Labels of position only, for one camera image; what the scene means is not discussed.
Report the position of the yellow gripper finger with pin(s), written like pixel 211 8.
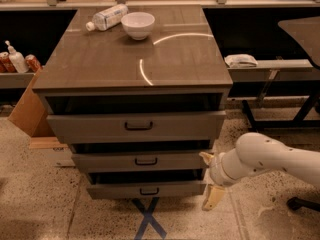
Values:
pixel 214 195
pixel 207 158

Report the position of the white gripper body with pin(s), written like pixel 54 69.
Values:
pixel 215 169

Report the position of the grey drawer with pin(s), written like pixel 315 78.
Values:
pixel 146 190
pixel 144 127
pixel 127 162

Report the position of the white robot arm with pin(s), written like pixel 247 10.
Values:
pixel 255 154

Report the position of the grey bottom drawer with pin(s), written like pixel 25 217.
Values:
pixel 146 190

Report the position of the grey top drawer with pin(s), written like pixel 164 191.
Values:
pixel 144 127

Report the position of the grey drawer cabinet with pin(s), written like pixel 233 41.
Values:
pixel 178 68

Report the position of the black chair base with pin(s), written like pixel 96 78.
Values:
pixel 296 203

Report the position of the folded white cloth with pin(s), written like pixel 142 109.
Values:
pixel 240 60

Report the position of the grey side shelf right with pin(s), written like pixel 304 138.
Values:
pixel 278 70

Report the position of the grey side shelf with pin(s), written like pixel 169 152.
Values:
pixel 15 80
pixel 278 70

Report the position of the white ceramic bowl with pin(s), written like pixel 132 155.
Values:
pixel 138 25

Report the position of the clear plastic water bottle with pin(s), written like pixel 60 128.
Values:
pixel 108 18

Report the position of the brown cardboard box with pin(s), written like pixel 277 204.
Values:
pixel 29 114

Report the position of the red soda can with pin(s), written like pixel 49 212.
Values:
pixel 5 63
pixel 33 63

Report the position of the grey side shelf left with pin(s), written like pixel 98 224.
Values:
pixel 15 80

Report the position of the black table leg frame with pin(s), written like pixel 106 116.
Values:
pixel 299 121

